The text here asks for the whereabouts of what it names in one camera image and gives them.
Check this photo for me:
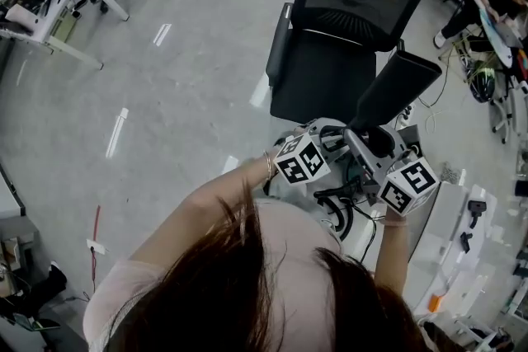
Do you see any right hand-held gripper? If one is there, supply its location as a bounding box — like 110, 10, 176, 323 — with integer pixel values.
365, 124, 440, 218

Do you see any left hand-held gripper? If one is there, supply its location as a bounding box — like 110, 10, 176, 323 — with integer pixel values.
272, 117, 351, 187

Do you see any person's left forearm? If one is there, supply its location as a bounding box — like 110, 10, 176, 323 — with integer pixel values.
177, 152, 281, 248

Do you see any person's right forearm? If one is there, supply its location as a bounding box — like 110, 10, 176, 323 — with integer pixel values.
373, 218, 412, 293

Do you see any person's pink shirt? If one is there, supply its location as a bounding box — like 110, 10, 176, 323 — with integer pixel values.
82, 197, 346, 352

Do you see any white side table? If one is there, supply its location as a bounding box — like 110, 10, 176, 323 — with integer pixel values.
406, 180, 528, 329

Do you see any black mesh office chair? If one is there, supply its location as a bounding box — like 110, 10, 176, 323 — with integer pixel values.
265, 0, 432, 125

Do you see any white chair base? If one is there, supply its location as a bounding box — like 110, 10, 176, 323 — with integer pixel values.
489, 73, 521, 145

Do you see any black helmet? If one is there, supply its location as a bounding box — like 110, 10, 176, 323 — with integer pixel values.
469, 60, 497, 104

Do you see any colourful board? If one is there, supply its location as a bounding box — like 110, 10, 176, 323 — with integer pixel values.
478, 6, 528, 73

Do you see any white floor socket plate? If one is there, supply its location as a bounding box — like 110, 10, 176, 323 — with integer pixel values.
85, 237, 111, 255

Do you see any white desk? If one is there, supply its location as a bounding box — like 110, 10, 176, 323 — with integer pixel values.
0, 0, 131, 71

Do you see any black bag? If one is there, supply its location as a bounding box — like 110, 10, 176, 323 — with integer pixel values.
0, 259, 69, 321

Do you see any gray cabinet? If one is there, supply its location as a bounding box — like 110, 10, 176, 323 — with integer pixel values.
0, 164, 42, 273

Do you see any pink box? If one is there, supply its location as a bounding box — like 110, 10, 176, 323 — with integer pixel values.
3, 3, 40, 34

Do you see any thin metal bracelet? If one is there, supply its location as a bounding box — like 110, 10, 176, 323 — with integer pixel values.
262, 150, 276, 181

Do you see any black cable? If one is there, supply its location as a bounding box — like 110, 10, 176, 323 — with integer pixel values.
357, 204, 380, 263

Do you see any black camera bracket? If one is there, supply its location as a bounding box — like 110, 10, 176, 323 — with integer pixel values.
466, 199, 488, 230

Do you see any red cable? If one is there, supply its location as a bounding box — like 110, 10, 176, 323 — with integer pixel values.
90, 204, 102, 293

